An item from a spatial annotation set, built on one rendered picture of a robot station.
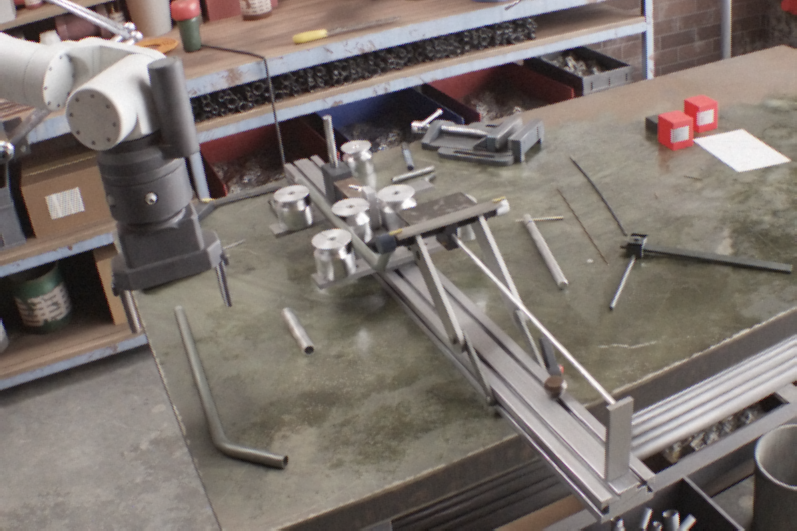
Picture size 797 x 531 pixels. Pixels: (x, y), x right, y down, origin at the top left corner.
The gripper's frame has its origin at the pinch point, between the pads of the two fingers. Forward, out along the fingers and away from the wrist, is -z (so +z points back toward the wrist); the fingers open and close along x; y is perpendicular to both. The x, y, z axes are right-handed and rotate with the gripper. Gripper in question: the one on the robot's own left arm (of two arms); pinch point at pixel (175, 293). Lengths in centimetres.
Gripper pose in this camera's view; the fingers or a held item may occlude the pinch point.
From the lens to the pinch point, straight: 99.6
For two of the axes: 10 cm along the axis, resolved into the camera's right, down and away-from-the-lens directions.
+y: -3.5, -4.1, 8.4
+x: 9.3, -2.6, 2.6
